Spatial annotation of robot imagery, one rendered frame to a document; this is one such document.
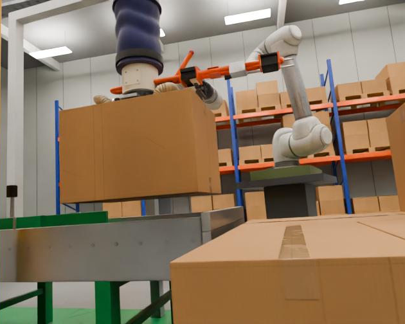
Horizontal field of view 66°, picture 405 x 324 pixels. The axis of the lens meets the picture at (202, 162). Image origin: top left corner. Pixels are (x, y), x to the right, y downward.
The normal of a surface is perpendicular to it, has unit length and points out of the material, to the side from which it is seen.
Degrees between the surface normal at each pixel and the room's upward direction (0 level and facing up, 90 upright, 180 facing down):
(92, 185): 90
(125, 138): 90
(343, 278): 90
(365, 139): 90
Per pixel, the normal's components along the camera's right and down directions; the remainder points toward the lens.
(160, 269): -0.28, -0.11
